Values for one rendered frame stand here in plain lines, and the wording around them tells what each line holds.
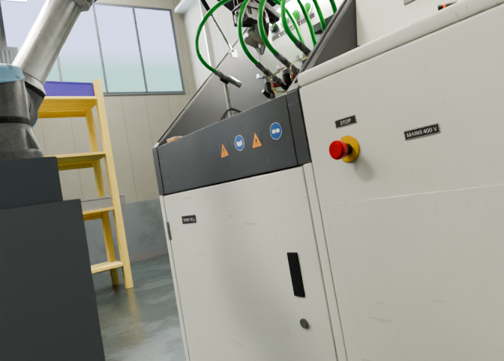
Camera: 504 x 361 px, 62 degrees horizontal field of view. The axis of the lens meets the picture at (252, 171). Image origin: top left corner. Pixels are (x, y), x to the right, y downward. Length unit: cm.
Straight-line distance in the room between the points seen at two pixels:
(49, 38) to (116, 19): 639
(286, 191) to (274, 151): 10
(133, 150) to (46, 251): 611
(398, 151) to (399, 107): 7
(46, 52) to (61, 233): 50
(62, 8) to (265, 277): 87
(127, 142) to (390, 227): 639
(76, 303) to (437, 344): 69
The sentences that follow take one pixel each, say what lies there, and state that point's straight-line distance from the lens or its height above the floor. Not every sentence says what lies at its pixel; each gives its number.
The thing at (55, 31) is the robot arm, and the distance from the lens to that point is 126.
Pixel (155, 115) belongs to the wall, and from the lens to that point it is 727.
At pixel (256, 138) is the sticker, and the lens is 101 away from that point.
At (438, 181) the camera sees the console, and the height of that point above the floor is 72.
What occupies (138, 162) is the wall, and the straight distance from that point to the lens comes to 701.
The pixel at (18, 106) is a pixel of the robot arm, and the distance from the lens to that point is 107.
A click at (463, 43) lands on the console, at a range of 73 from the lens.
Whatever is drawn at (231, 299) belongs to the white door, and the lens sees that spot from 121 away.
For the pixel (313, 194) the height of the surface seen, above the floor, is 72.
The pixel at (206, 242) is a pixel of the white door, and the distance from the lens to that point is 125.
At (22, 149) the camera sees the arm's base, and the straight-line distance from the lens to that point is 102.
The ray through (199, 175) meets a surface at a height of 82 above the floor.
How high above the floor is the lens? 75
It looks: 3 degrees up
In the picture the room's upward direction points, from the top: 10 degrees counter-clockwise
